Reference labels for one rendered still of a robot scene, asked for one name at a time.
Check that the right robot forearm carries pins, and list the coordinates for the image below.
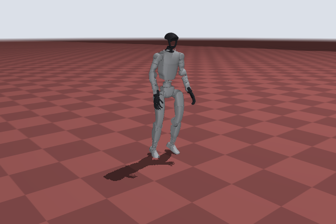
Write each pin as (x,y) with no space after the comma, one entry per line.
(153,82)

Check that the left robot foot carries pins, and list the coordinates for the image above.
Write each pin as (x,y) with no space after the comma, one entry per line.
(172,148)

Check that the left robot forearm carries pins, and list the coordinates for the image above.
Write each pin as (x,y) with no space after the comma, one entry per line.
(186,82)

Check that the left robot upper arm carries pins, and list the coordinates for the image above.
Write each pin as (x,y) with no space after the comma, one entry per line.
(182,71)

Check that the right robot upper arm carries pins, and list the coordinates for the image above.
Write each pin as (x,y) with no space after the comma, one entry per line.
(157,57)

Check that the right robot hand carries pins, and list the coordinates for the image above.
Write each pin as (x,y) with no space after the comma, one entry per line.
(157,100)

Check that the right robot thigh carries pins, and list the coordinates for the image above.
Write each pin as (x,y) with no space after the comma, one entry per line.
(159,114)

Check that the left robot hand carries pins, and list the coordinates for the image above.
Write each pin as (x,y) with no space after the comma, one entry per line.
(191,94)

